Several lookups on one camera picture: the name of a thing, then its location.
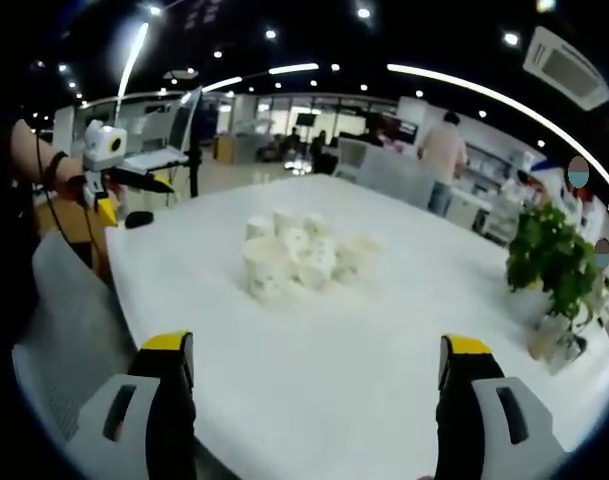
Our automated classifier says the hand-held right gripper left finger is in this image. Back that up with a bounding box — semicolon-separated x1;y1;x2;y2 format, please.
67;329;197;480

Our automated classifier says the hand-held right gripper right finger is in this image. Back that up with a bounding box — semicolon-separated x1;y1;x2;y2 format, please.
433;333;568;480

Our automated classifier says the cluster of white paper cups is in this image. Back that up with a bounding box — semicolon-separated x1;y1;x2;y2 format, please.
240;208;386;307

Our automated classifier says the person's left hand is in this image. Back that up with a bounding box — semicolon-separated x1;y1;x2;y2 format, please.
57;163;126;202

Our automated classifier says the open laptop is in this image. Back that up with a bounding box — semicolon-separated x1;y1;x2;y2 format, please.
121;85;205;175

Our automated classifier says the small black object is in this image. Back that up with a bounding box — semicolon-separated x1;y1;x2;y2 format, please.
124;211;156;230

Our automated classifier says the black wristband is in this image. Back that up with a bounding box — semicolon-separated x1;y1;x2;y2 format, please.
42;149;70;190

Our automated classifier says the black tripod stand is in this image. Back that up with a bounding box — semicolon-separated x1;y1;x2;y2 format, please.
185;89;206;199

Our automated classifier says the grey mesh chair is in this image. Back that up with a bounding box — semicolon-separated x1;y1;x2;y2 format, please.
11;229;141;454

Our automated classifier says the glass plant vase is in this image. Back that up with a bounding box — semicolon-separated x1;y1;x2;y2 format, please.
526;299;591;377

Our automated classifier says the white table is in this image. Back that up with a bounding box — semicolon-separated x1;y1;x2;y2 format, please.
105;173;609;480

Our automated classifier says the green potted plant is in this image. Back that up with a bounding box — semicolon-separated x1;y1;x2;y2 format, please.
504;202;609;329

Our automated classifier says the ceiling air conditioner vent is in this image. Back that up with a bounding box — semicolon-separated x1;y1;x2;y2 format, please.
522;25;609;113

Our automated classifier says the black cable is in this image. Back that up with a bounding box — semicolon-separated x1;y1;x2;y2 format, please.
32;130;98;254

